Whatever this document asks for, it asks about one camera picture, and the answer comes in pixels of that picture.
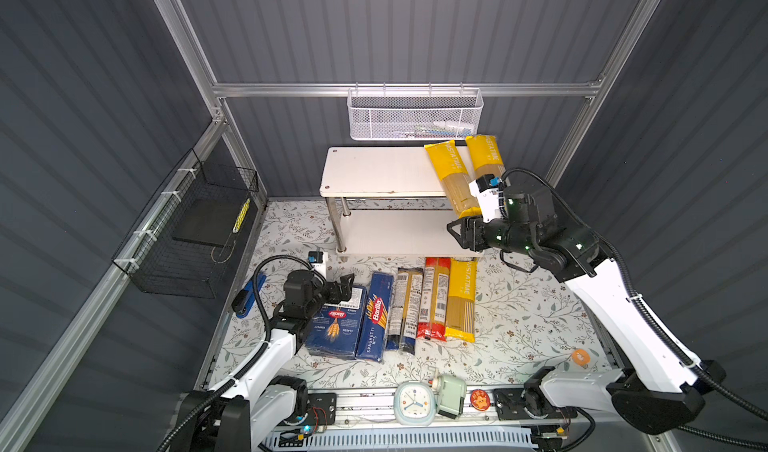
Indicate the blue-ended clear spaghetti bag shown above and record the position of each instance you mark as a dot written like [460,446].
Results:
[404,310]

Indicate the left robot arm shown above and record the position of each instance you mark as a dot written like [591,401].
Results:
[240,412]

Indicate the mint alarm clock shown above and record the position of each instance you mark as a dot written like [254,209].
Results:
[414,404]

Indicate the yellow green marker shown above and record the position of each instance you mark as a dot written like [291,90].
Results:
[241,216]

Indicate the mint green timer device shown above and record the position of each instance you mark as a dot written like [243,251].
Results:
[450,392]

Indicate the narrow blue Barilla spaghetti box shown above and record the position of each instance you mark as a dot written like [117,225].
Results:
[373,334]

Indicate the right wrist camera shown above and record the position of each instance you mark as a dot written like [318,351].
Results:
[486,189]

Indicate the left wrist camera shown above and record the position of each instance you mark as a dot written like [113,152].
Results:
[318,260]

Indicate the white tube in basket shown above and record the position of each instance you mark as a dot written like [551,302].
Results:
[458,128]

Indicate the yellow Pastatime spaghetti bag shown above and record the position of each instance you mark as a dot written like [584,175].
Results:
[460,312]

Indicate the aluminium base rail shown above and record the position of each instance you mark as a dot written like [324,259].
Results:
[351,408]

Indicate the orange tape roll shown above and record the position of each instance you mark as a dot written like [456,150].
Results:
[581,357]

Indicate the blue handled tool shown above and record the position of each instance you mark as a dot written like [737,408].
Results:
[244,300]

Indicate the red round badge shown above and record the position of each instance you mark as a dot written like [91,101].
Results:
[480,400]

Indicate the white two-tier shelf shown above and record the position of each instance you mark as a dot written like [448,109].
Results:
[388,173]

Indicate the black wire basket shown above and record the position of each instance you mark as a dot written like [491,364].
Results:
[187,247]

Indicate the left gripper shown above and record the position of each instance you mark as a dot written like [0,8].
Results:
[333,296]

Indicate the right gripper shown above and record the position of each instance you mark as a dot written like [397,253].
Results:
[468,228]

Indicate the wide blue Barilla pasta box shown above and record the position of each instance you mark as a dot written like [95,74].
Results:
[335,329]

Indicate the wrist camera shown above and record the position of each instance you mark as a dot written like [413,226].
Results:
[486,189]
[318,260]

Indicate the white wire mesh basket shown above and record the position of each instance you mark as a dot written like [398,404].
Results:
[399,115]

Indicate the red-ended spaghetti bag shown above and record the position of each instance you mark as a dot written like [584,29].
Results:
[433,308]

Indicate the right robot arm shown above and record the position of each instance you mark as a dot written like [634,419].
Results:
[658,388]

